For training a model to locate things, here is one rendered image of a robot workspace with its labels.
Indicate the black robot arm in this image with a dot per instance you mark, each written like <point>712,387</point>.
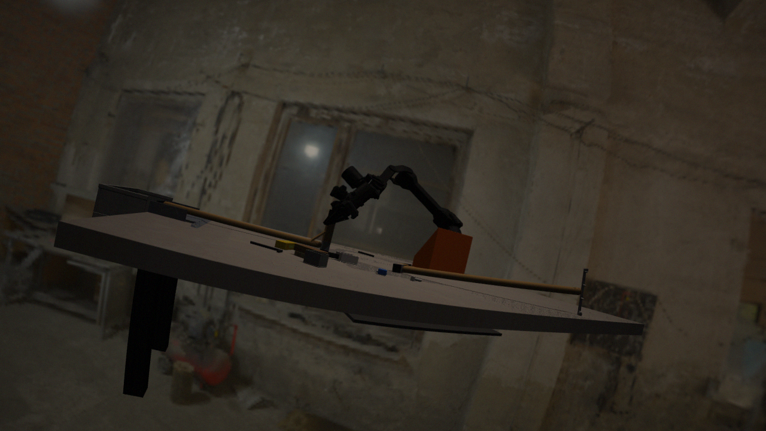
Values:
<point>405,178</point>

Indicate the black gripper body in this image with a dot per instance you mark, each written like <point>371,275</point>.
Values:
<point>350,207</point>

